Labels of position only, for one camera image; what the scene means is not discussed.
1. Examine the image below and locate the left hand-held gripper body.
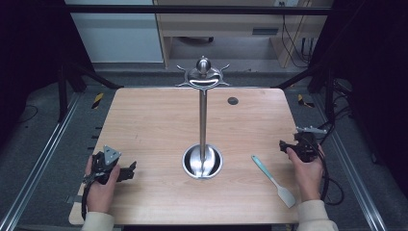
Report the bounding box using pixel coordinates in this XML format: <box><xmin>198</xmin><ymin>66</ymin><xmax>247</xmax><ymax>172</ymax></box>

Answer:
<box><xmin>84</xmin><ymin>144</ymin><xmax>130</xmax><ymax>186</ymax></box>

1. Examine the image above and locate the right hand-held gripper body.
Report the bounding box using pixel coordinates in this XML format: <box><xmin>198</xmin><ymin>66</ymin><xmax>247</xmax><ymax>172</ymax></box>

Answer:
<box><xmin>287</xmin><ymin>126</ymin><xmax>328</xmax><ymax>164</ymax></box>

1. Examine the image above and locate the teal and white silicone spatula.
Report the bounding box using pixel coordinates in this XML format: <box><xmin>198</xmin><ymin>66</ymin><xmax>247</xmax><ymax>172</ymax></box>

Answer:
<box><xmin>250</xmin><ymin>155</ymin><xmax>296</xmax><ymax>209</ymax></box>

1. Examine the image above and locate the steel utensil stand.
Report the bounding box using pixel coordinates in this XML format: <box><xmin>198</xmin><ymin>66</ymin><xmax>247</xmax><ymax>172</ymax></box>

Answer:
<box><xmin>175</xmin><ymin>55</ymin><xmax>232</xmax><ymax>180</ymax></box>

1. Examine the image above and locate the person's left hand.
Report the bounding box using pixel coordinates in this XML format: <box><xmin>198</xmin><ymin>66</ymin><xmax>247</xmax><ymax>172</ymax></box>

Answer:
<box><xmin>84</xmin><ymin>155</ymin><xmax>122</xmax><ymax>215</ymax></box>

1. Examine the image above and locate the person's right hand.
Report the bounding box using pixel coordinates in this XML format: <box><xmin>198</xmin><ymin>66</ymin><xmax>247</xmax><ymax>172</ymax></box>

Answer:
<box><xmin>286</xmin><ymin>143</ymin><xmax>325</xmax><ymax>203</ymax></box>

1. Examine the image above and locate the white cabinet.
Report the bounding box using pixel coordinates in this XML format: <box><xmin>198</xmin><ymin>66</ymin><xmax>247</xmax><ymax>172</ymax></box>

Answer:
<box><xmin>64</xmin><ymin>0</ymin><xmax>165</xmax><ymax>64</ymax></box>

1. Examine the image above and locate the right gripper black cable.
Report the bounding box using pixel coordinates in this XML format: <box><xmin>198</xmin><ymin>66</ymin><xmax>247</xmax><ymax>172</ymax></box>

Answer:
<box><xmin>301</xmin><ymin>134</ymin><xmax>345</xmax><ymax>207</ymax></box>

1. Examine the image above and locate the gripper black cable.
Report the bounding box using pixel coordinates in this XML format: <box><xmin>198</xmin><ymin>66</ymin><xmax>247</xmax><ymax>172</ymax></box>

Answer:
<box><xmin>301</xmin><ymin>134</ymin><xmax>345</xmax><ymax>207</ymax></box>
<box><xmin>80</xmin><ymin>179</ymin><xmax>97</xmax><ymax>221</ymax></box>

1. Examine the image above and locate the yellow handled tool right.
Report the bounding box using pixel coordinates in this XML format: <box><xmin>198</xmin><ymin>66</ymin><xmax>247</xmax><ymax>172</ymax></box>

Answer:
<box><xmin>296</xmin><ymin>93</ymin><xmax>316</xmax><ymax>110</ymax></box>

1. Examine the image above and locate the yellow handled tool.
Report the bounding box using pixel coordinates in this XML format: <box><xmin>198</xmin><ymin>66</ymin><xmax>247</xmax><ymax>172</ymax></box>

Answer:
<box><xmin>91</xmin><ymin>91</ymin><xmax>105</xmax><ymax>110</ymax></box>
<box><xmin>296</xmin><ymin>93</ymin><xmax>316</xmax><ymax>110</ymax></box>

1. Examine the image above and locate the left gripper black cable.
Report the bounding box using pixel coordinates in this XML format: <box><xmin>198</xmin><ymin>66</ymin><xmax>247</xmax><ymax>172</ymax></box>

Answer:
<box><xmin>80</xmin><ymin>179</ymin><xmax>97</xmax><ymax>221</ymax></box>

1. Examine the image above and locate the bundle of black cables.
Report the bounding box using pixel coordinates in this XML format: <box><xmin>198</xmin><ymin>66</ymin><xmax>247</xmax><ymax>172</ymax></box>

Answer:
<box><xmin>317</xmin><ymin>76</ymin><xmax>357</xmax><ymax>145</ymax></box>

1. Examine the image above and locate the aluminium floor rail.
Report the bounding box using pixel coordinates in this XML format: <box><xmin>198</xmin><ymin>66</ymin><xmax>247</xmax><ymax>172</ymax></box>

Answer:
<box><xmin>0</xmin><ymin>92</ymin><xmax>82</xmax><ymax>231</ymax></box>
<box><xmin>312</xmin><ymin>94</ymin><xmax>389</xmax><ymax>231</ymax></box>

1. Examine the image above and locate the yellow handled tool left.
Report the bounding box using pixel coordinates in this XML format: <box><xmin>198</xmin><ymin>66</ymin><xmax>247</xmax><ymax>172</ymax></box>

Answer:
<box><xmin>91</xmin><ymin>91</ymin><xmax>105</xmax><ymax>110</ymax></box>

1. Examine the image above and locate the black metal frame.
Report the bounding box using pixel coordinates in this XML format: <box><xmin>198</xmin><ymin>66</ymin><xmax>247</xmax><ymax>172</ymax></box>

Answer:
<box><xmin>57</xmin><ymin>4</ymin><xmax>338</xmax><ymax>123</ymax></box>

